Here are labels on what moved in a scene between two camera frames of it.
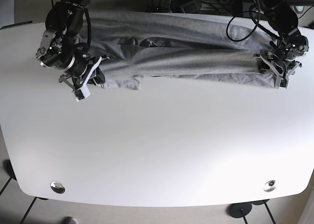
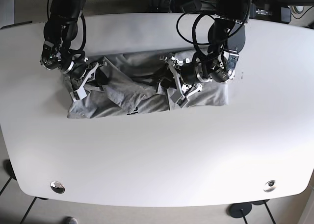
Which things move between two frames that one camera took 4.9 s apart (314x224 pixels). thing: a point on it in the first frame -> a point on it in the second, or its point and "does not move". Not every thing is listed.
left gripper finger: [100, 77] does not move
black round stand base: [239, 210] does not move
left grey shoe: [70, 220] does not move
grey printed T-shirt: [135, 44] -> [134, 83]
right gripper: [282, 56] -> [191, 76]
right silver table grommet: [270, 186] does not move
